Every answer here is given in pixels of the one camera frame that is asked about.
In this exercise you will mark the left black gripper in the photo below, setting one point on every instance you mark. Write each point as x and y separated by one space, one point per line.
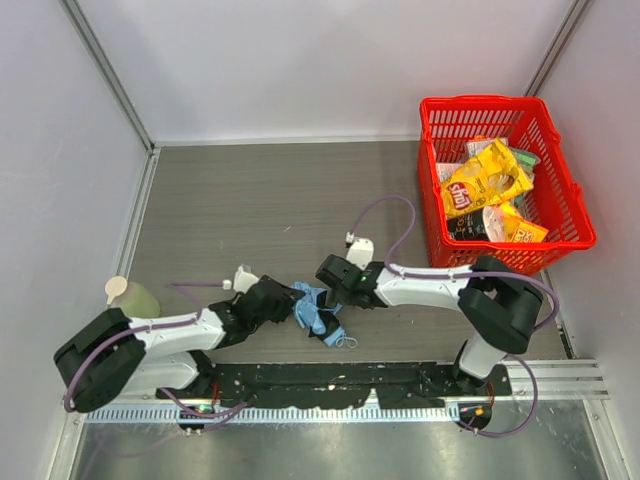
279 300

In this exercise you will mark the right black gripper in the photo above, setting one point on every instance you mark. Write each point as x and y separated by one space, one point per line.
329 273

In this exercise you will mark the light blue folding umbrella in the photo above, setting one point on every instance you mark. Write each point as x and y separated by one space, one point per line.
312 313

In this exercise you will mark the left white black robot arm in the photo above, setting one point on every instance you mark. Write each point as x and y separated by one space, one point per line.
115 352

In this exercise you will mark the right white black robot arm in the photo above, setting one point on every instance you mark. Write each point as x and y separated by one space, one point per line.
502 306

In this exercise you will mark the green bottle beige cap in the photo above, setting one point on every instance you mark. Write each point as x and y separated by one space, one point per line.
131 297

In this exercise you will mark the black snack bag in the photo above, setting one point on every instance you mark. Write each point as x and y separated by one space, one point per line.
470 227

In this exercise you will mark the white red snack packet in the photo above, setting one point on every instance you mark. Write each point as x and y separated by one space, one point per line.
445 170

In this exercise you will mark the yellow orange snack bag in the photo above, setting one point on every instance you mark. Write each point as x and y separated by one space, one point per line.
504 223

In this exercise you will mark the yellow Lays chip bag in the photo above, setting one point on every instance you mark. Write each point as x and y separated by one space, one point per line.
489 178

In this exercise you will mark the red plastic shopping basket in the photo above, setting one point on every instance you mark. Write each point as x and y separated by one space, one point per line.
555 203

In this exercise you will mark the green snack packet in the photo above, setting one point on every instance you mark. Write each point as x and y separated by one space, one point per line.
527 160

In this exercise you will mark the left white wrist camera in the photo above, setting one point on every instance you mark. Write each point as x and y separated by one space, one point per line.
242 277

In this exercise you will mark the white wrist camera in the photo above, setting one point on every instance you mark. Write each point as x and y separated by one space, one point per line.
360 250
242 277

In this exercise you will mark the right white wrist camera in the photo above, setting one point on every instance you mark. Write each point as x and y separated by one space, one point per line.
360 250

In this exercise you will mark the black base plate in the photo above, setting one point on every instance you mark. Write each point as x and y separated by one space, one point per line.
398 385

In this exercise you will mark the aluminium front rail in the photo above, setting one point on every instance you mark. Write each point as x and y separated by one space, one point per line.
371 412

